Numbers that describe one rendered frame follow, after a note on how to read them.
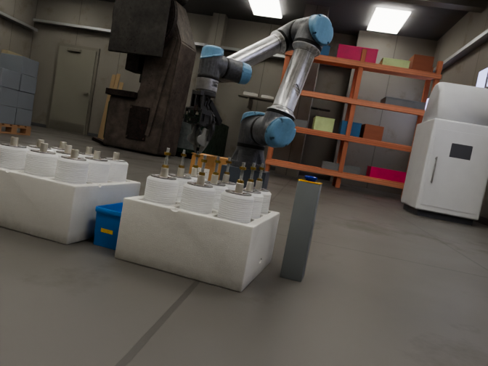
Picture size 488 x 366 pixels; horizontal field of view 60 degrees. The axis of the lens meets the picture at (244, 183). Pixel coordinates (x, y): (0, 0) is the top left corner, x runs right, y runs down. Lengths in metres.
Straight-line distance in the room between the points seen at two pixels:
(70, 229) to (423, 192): 4.07
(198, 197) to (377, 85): 8.78
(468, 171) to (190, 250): 4.15
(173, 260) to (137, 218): 0.16
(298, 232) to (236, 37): 9.37
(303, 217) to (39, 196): 0.81
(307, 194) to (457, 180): 3.78
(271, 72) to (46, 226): 9.10
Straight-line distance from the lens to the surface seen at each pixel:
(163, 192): 1.23
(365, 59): 7.69
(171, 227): 1.19
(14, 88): 6.73
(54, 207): 1.39
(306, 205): 1.32
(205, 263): 1.17
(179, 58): 7.06
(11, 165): 1.55
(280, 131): 1.58
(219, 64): 1.47
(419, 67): 7.92
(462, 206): 5.04
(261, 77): 10.23
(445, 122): 4.98
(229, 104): 10.24
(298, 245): 1.34
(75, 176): 1.40
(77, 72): 11.68
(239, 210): 1.15
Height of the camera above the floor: 0.38
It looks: 5 degrees down
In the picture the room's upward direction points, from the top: 10 degrees clockwise
